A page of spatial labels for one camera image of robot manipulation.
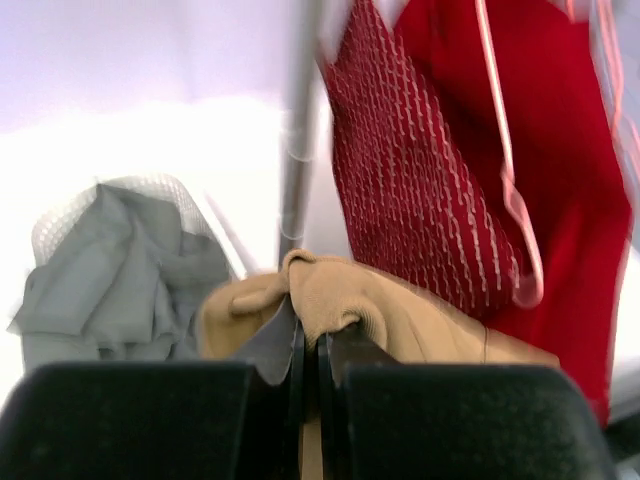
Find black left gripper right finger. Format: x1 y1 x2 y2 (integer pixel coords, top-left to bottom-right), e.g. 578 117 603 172
317 326 617 480

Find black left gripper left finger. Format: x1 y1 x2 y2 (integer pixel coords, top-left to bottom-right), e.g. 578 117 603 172
1 300 304 480

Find tan skirt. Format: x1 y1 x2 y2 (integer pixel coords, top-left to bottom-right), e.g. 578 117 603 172
197 247 561 480

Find grey pleated skirt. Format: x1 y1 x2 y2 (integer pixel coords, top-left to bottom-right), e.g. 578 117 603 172
10 183 231 370

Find pink hanger left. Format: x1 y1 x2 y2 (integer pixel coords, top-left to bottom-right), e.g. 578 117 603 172
474 0 544 308

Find pink hanger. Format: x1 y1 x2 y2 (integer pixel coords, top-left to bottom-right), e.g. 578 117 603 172
474 0 544 308
564 0 640 171

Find red skirt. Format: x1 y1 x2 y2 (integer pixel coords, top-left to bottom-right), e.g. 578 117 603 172
396 1 631 423

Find pink hanger middle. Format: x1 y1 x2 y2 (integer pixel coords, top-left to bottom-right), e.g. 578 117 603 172
564 0 640 171

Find red polka dot garment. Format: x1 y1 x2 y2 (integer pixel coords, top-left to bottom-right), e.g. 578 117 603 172
325 1 521 318

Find white perforated plastic basket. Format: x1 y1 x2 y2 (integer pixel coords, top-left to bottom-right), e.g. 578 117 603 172
31 173 221 266

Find silver clothes rack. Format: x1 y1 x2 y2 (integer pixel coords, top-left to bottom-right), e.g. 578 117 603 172
277 1 322 263

